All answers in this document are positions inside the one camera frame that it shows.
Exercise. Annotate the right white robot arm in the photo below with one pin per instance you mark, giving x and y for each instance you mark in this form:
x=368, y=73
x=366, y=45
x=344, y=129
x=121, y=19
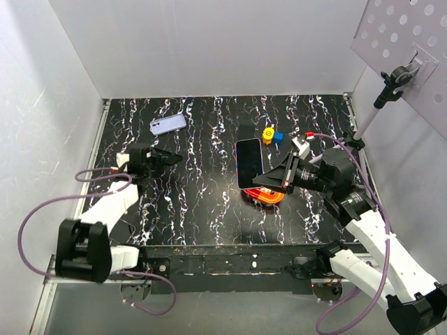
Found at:
x=414, y=301

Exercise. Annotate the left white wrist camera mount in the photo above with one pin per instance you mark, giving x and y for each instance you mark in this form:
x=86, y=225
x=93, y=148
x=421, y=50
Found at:
x=122, y=161

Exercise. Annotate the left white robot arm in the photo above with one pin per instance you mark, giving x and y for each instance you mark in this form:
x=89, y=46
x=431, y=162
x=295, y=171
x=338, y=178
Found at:
x=83, y=245

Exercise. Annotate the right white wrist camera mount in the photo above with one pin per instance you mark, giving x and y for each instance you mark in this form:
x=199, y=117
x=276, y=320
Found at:
x=301, y=142

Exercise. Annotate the blue cube toy block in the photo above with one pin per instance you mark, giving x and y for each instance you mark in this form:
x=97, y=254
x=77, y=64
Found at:
x=278, y=138

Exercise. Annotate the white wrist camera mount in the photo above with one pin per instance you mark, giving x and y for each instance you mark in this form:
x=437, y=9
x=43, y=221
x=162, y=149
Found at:
x=122, y=161
x=301, y=142

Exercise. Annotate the red orange oval tray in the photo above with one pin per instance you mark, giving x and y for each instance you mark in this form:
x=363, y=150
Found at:
x=263, y=196

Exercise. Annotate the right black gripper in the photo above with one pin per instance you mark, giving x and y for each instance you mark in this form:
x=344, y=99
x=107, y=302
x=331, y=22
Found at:
x=283, y=174

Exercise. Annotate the lilac phone case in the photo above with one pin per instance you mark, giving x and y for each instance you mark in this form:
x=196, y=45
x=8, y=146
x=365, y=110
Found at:
x=167, y=124

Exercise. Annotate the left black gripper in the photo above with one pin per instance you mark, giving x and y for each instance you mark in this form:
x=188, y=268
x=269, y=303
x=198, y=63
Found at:
x=162, y=161

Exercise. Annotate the yellow round toy block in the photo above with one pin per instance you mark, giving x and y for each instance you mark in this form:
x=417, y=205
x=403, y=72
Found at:
x=267, y=135

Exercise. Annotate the perforated lilac panel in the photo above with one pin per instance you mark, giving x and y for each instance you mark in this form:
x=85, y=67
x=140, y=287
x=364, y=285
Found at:
x=411, y=34

